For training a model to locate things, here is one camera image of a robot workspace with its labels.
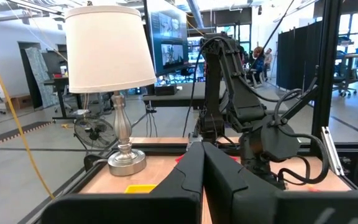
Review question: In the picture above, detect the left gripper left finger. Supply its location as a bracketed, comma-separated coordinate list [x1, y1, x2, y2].
[40, 142, 205, 224]

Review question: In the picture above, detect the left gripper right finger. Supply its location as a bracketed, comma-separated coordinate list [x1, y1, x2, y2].
[204, 142, 358, 224]

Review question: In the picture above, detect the yellow plastic basket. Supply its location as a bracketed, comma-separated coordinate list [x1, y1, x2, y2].
[124, 184, 158, 194]

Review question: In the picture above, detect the red plastic basket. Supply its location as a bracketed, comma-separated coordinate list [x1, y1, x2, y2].
[175, 153, 239, 164]

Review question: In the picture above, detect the black floor fan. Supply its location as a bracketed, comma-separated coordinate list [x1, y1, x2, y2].
[73, 115, 118, 150]

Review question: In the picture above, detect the grey desk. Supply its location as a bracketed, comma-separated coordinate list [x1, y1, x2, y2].
[141, 81, 228, 110]

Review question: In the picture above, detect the black box device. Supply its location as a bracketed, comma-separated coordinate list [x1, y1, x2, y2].
[154, 83, 178, 96]

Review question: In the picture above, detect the person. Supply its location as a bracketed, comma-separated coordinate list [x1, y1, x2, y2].
[249, 45, 266, 88]
[263, 47, 273, 78]

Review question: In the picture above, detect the black office chair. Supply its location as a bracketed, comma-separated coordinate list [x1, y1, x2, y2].
[333, 74, 358, 98]

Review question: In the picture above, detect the black partition screen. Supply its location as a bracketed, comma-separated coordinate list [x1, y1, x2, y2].
[275, 20, 323, 91]

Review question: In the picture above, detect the dark standing desk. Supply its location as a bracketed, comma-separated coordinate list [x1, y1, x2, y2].
[44, 76, 83, 121]

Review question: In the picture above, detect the black computer monitor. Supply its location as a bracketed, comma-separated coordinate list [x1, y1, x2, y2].
[143, 0, 190, 78]

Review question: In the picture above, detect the white shade table lamp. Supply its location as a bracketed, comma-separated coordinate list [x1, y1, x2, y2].
[64, 4, 157, 177]

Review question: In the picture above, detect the brown cardboard box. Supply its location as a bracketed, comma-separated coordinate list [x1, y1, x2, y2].
[4, 94, 33, 111]

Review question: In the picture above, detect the grey patterned panel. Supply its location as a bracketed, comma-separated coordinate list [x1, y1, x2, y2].
[25, 46, 58, 109]

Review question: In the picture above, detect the silver aluminium bracket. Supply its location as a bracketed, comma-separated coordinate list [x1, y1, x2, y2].
[320, 126, 346, 177]

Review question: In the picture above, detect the black aluminium table frame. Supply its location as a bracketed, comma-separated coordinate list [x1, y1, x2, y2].
[17, 0, 358, 224]

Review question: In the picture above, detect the striped floor cable ramp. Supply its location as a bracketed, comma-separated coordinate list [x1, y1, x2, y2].
[0, 120, 53, 151]

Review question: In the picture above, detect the yellow cable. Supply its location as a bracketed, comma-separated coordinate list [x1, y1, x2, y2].
[0, 23, 56, 200]

